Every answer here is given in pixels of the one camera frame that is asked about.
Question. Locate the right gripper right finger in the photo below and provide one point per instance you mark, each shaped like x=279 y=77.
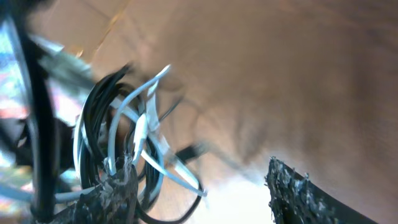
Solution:
x=295 y=199

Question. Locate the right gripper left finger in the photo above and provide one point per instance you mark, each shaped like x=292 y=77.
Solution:
x=113 y=200

